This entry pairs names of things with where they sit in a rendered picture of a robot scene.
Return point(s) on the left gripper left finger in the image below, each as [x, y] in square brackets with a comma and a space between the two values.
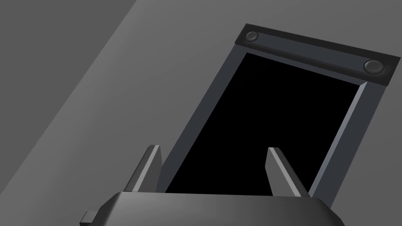
[147, 172]

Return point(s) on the grey round knob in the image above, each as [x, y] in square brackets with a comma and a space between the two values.
[373, 66]
[251, 36]

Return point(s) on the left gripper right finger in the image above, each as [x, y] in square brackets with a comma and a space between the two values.
[282, 179]

